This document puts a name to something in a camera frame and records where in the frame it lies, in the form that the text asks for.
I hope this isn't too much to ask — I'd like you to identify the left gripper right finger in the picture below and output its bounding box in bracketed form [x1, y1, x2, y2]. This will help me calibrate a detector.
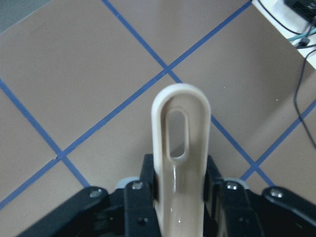
[203, 156, 316, 237]

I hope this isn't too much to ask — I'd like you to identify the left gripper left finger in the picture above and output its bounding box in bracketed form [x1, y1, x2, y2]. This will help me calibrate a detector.
[19, 154, 158, 237]

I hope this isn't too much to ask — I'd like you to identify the beige plastic dustpan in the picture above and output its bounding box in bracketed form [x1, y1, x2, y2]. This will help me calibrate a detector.
[151, 83, 211, 237]

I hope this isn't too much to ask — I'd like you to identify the black cable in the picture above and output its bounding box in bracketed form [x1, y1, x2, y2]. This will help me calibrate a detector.
[256, 0, 316, 150]

